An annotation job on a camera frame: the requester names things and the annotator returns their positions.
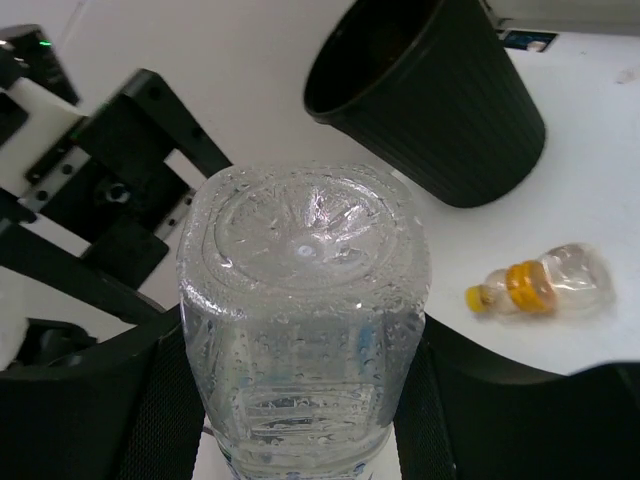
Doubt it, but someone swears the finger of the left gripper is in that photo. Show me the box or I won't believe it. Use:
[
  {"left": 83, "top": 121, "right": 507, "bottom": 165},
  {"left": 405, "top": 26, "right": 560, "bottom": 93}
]
[{"left": 1, "top": 219, "right": 164, "bottom": 325}]

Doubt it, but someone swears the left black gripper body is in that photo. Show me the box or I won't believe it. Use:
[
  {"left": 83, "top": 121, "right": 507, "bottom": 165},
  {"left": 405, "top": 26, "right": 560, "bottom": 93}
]
[{"left": 1, "top": 68, "right": 230, "bottom": 288}]

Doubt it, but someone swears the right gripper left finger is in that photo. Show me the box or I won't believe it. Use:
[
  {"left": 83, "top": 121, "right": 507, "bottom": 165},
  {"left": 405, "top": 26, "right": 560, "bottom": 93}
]
[{"left": 1, "top": 308, "right": 204, "bottom": 479}]

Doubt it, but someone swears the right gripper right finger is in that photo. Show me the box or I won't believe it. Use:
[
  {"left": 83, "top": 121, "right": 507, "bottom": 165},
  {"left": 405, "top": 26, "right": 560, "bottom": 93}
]
[{"left": 394, "top": 319, "right": 639, "bottom": 479}]

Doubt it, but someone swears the clear water bottle green label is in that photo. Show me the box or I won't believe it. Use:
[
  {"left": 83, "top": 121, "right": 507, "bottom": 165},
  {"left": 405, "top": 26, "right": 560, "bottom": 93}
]
[{"left": 177, "top": 165, "right": 431, "bottom": 479}]

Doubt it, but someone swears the small clear bottle yellow cap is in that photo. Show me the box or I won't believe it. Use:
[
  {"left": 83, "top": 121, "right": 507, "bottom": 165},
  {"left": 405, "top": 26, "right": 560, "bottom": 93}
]
[{"left": 465, "top": 243, "right": 615, "bottom": 316}]

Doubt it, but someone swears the black plastic waste bin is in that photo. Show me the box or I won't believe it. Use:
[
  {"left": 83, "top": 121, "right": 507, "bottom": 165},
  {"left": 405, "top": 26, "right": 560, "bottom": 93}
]
[{"left": 304, "top": 0, "right": 546, "bottom": 208}]

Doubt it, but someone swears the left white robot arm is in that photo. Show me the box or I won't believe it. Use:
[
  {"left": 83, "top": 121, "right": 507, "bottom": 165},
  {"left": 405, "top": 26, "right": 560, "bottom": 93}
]
[{"left": 1, "top": 24, "right": 230, "bottom": 325}]

